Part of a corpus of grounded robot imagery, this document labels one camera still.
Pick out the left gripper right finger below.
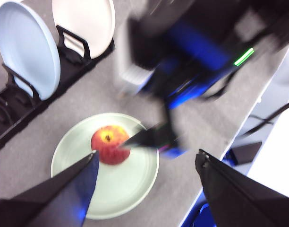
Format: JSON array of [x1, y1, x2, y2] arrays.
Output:
[[195, 148, 289, 227]]

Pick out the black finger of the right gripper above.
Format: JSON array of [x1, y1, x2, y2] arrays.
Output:
[[120, 122, 180, 152]]

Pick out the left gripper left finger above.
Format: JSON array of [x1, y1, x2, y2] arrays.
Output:
[[0, 150, 100, 227]]

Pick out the red yellow apple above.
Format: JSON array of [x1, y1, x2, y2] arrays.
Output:
[[91, 125, 131, 166]]

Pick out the green round plate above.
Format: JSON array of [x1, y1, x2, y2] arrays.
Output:
[[51, 113, 160, 220]]

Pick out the black plate rack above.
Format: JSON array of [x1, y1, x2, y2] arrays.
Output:
[[0, 25, 116, 154]]

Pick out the beige round plate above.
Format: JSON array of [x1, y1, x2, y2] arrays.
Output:
[[51, 0, 116, 60]]

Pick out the light blue round plate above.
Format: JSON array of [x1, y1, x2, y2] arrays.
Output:
[[0, 1, 61, 101]]

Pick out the flat black box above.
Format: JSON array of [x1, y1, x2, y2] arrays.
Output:
[[229, 141, 263, 165]]

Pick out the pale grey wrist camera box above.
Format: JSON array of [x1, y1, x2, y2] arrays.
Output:
[[113, 21, 157, 95]]

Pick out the black cable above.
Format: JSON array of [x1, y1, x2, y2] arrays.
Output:
[[243, 98, 289, 137]]

